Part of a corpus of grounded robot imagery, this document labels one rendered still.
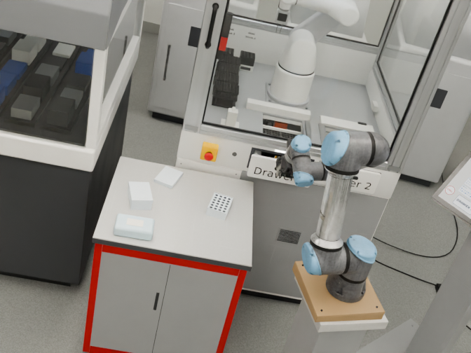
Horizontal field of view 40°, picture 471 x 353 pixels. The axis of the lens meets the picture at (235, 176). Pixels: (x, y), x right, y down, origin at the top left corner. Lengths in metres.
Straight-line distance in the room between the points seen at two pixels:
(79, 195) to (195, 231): 0.61
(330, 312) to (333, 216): 0.38
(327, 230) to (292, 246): 1.01
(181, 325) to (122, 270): 0.37
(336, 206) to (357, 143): 0.23
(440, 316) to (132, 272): 1.49
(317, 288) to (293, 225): 0.75
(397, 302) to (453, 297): 0.72
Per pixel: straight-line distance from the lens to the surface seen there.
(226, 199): 2.76
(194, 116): 2.84
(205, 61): 2.72
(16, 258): 3.27
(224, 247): 2.57
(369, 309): 2.47
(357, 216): 3.15
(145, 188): 2.70
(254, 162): 2.86
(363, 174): 2.99
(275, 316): 3.45
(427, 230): 4.52
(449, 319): 3.24
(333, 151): 2.11
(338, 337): 2.55
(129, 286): 2.66
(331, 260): 2.29
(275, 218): 3.13
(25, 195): 3.02
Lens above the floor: 2.40
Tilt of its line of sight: 33 degrees down
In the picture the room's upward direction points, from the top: 14 degrees clockwise
